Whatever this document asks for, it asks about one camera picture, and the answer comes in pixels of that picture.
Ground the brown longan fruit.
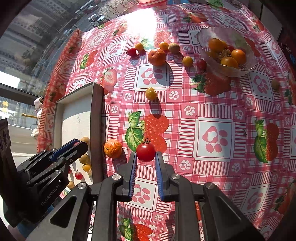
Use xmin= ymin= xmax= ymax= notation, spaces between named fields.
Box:
xmin=79 ymin=154 xmax=91 ymax=165

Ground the yellow cherry tomato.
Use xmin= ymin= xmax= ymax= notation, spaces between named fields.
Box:
xmin=82 ymin=163 xmax=91 ymax=173

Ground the red cherry tomato mid table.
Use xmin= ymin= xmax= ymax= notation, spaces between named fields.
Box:
xmin=136 ymin=138 xmax=156 ymax=162

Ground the red tomato with stem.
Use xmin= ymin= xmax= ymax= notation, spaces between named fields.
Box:
xmin=74 ymin=170 xmax=83 ymax=181

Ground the pale longan tray corner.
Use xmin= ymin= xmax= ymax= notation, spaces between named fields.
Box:
xmin=67 ymin=181 xmax=75 ymax=190

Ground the pale longan in tray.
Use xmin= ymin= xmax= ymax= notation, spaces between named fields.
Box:
xmin=80 ymin=137 xmax=90 ymax=147

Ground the white cardboard tray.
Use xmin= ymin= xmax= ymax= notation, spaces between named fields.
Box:
xmin=52 ymin=83 xmax=104 ymax=184

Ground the near mandarin orange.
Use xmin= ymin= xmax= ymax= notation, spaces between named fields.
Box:
xmin=104 ymin=139 xmax=122 ymax=159

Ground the mandarin orange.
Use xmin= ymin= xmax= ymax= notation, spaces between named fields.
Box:
xmin=104 ymin=139 xmax=122 ymax=159
xmin=147 ymin=49 xmax=166 ymax=66

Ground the strawberry pattern tablecloth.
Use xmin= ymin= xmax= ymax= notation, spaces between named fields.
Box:
xmin=38 ymin=1 xmax=295 ymax=240

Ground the yellow tomato mid table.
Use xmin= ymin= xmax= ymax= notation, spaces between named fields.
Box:
xmin=145 ymin=87 xmax=158 ymax=101

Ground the red tomato far left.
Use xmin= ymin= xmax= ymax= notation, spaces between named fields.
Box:
xmin=126 ymin=48 xmax=137 ymax=57

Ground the yellow tomato far left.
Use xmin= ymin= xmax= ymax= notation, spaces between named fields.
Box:
xmin=134 ymin=43 xmax=144 ymax=52

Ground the far mandarin orange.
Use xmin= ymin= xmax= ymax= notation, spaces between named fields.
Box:
xmin=147 ymin=49 xmax=166 ymax=66

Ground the small brown longan far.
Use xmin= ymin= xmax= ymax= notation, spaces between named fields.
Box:
xmin=271 ymin=79 xmax=280 ymax=91

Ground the red tomato near bowl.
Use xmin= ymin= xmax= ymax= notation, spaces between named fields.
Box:
xmin=196 ymin=59 xmax=207 ymax=72

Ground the yellow tomato near bowl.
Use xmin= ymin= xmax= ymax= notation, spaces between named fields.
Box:
xmin=182 ymin=56 xmax=193 ymax=67

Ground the orange fruit in bowl front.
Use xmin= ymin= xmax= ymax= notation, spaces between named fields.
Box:
xmin=220 ymin=57 xmax=239 ymax=69

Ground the orange fruit in bowl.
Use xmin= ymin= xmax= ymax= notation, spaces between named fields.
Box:
xmin=231 ymin=49 xmax=246 ymax=65
xmin=208 ymin=38 xmax=227 ymax=53
xmin=220 ymin=57 xmax=239 ymax=69

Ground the small orange tomato behind mandarin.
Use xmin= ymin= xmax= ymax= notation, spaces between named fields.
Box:
xmin=159 ymin=42 xmax=169 ymax=51

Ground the orange fruit in bowl right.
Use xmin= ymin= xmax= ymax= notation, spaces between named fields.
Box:
xmin=231 ymin=49 xmax=246 ymax=65

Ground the orange fruit in bowl left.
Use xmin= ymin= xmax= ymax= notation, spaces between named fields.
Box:
xmin=208 ymin=38 xmax=227 ymax=53

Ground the glass fruit bowl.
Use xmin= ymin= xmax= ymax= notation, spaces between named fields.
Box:
xmin=197 ymin=27 xmax=256 ymax=77

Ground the pink basin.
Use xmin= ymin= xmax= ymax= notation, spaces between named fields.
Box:
xmin=137 ymin=0 xmax=167 ymax=6

